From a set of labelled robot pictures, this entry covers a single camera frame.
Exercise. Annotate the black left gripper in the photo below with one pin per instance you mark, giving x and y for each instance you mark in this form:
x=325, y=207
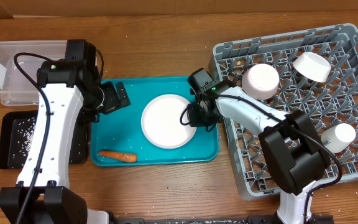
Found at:
x=114, y=102

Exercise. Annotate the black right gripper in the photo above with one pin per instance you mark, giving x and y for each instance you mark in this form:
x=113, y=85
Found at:
x=196, y=121

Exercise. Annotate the pink bowl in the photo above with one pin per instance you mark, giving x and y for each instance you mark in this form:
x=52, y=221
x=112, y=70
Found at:
x=261, y=81

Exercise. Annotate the pale green bowl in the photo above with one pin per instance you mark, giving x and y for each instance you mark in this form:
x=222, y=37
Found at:
x=312, y=66

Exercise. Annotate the white paper cup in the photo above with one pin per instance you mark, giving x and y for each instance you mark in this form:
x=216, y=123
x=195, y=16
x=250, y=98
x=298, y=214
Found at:
x=338, y=137

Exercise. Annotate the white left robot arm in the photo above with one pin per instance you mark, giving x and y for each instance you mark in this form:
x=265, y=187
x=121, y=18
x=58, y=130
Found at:
x=70, y=90

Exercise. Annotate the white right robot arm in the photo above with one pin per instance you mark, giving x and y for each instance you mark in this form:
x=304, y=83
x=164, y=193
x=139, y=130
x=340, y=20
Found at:
x=294, y=154

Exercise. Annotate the clear plastic waste bin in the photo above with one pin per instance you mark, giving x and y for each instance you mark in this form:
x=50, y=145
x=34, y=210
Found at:
x=15, y=89

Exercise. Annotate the grey dishwasher rack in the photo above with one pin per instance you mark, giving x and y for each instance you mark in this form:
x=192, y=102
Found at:
x=330, y=103

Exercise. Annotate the orange carrot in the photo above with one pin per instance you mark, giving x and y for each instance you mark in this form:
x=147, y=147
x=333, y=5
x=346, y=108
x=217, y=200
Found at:
x=121, y=156

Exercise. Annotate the pile of rice grains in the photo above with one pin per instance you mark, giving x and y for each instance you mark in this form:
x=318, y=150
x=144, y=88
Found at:
x=25, y=131

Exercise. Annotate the black plastic tray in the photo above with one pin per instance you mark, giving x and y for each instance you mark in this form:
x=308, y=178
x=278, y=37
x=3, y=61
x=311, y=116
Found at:
x=11, y=158

